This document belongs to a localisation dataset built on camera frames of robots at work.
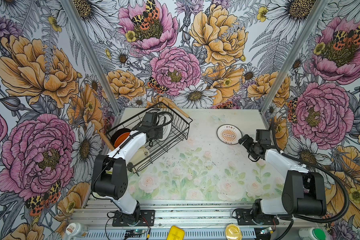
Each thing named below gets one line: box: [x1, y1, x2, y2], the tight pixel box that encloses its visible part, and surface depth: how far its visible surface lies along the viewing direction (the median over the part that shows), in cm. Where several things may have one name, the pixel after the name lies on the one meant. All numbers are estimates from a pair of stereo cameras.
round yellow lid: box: [225, 223, 243, 240], surface depth 72 cm
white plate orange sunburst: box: [216, 124, 243, 145], surface depth 110 cm
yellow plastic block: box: [167, 225, 185, 240], surface depth 71 cm
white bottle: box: [66, 222, 90, 237], surface depth 65 cm
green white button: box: [298, 227, 327, 240], surface depth 64 cm
